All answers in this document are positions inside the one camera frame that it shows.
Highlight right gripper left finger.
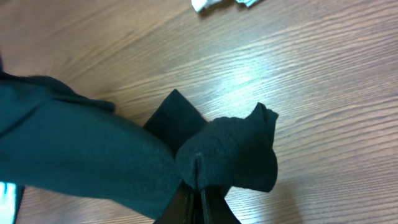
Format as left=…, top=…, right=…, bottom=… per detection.
left=154, top=183, right=195, bottom=224

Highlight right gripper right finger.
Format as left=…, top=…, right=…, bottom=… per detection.
left=201, top=187, right=241, bottom=224

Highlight black t-shirt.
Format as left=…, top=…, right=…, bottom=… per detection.
left=1, top=73, right=278, bottom=219

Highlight beige folded trousers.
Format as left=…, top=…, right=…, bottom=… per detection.
left=191, top=0, right=222, bottom=12

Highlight light blue t-shirt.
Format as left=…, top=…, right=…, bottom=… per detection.
left=0, top=182, right=17, bottom=224

